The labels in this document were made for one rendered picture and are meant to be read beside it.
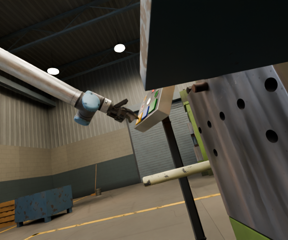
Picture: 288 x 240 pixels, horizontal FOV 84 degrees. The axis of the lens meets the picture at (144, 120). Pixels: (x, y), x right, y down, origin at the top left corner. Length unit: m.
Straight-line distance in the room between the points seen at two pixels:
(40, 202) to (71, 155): 5.34
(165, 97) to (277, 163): 0.67
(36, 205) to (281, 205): 5.17
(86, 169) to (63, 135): 2.54
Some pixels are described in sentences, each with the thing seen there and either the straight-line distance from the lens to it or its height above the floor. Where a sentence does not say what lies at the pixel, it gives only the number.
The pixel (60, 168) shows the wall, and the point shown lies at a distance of 10.54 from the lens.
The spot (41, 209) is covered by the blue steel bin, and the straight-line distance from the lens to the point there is 5.20.
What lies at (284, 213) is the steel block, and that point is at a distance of 0.44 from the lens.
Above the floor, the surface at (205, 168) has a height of 0.61.
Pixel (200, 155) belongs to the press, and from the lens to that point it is 5.58.
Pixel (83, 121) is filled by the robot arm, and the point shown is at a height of 1.00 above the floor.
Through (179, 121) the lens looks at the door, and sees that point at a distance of 8.61.
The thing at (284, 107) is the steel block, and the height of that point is 0.72.
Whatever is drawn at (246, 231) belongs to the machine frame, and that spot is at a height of 0.45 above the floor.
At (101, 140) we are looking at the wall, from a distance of 9.38.
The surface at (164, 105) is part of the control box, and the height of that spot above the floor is 0.98.
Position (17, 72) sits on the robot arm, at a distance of 0.92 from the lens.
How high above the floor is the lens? 0.68
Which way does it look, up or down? 16 degrees up
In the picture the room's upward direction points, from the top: 14 degrees counter-clockwise
